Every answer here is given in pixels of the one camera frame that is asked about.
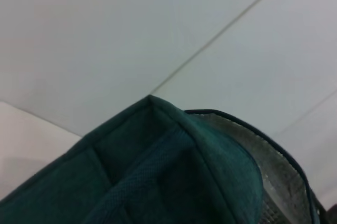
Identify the dark teal insulated lunch bag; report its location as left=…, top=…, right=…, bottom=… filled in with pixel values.
left=0, top=94, right=329, bottom=224

